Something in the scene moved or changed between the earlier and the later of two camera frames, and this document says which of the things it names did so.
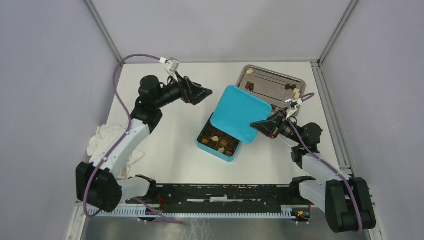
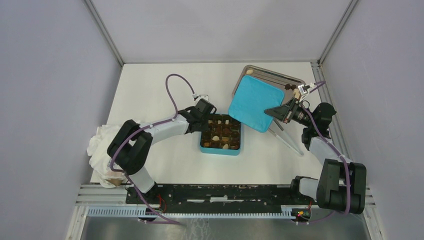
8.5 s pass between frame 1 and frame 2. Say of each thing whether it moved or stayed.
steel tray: stayed
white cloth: stayed
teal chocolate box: moved
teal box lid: moved
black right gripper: moved
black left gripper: moved
